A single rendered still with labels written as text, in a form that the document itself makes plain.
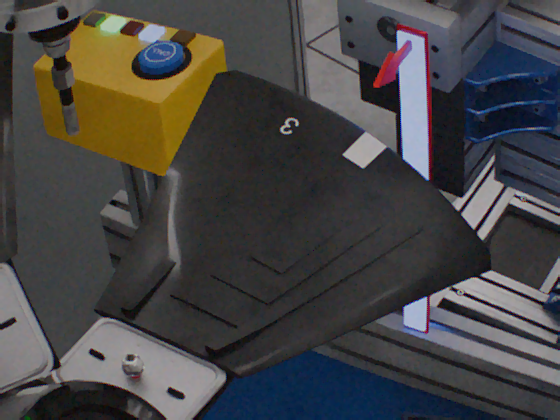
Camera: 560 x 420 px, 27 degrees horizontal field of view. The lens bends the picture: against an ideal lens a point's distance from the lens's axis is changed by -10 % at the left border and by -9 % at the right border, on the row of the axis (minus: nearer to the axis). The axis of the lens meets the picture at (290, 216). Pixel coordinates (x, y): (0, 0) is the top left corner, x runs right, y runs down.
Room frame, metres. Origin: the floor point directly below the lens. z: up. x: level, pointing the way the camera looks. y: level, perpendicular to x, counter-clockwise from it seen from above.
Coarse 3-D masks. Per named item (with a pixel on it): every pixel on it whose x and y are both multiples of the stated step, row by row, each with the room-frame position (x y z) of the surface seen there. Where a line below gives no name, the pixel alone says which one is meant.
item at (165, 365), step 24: (96, 336) 0.46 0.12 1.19; (120, 336) 0.46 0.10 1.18; (144, 336) 0.46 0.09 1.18; (72, 360) 0.44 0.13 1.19; (96, 360) 0.44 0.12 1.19; (120, 360) 0.44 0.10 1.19; (144, 360) 0.44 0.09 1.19; (168, 360) 0.44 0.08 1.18; (192, 360) 0.44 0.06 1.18; (120, 384) 0.42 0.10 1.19; (144, 384) 0.42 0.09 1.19; (168, 384) 0.42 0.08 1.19; (192, 384) 0.42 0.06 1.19; (216, 384) 0.42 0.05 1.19; (168, 408) 0.40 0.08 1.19; (192, 408) 0.40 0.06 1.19
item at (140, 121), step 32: (96, 32) 0.93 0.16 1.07; (96, 64) 0.88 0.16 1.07; (128, 64) 0.87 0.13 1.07; (192, 64) 0.85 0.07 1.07; (224, 64) 0.88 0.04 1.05; (96, 96) 0.85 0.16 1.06; (128, 96) 0.83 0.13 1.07; (160, 96) 0.81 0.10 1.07; (192, 96) 0.84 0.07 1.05; (64, 128) 0.88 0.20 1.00; (96, 128) 0.85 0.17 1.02; (128, 128) 0.83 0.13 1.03; (160, 128) 0.81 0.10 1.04; (128, 160) 0.83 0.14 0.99; (160, 160) 0.81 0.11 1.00
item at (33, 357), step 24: (0, 264) 0.42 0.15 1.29; (0, 288) 0.42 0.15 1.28; (0, 312) 0.41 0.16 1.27; (24, 312) 0.41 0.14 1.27; (0, 336) 0.40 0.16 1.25; (24, 336) 0.40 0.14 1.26; (0, 360) 0.39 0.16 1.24; (24, 360) 0.39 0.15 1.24; (48, 360) 0.39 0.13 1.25; (0, 384) 0.39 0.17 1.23
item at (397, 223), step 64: (192, 128) 0.63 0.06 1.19; (256, 128) 0.63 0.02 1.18; (320, 128) 0.63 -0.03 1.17; (192, 192) 0.57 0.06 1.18; (256, 192) 0.57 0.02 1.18; (320, 192) 0.57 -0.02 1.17; (384, 192) 0.58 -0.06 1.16; (128, 256) 0.52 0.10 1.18; (192, 256) 0.52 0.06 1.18; (256, 256) 0.51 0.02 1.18; (320, 256) 0.52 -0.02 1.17; (384, 256) 0.53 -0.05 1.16; (448, 256) 0.54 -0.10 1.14; (128, 320) 0.47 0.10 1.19; (192, 320) 0.46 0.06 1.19; (256, 320) 0.46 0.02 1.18; (320, 320) 0.47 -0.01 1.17
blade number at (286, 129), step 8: (288, 112) 0.64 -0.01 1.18; (280, 120) 0.64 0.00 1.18; (288, 120) 0.64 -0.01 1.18; (296, 120) 0.64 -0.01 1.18; (304, 120) 0.64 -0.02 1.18; (272, 128) 0.63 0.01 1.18; (280, 128) 0.63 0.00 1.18; (288, 128) 0.63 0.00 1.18; (296, 128) 0.63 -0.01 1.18; (304, 128) 0.63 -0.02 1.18; (280, 136) 0.62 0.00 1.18; (288, 136) 0.62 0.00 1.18; (296, 136) 0.62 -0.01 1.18
